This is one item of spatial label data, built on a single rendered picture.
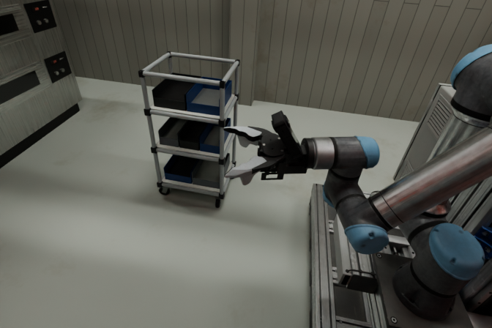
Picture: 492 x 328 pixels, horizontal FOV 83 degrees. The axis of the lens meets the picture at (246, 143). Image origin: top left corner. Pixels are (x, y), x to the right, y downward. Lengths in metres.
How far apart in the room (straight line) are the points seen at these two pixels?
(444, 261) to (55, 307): 1.77
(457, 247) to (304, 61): 2.81
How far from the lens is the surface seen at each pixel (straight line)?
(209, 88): 1.96
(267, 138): 0.63
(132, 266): 1.94
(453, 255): 0.84
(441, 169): 0.63
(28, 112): 3.11
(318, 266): 1.66
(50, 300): 2.00
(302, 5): 3.27
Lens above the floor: 1.59
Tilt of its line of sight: 35 degrees down
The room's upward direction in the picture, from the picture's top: 4 degrees clockwise
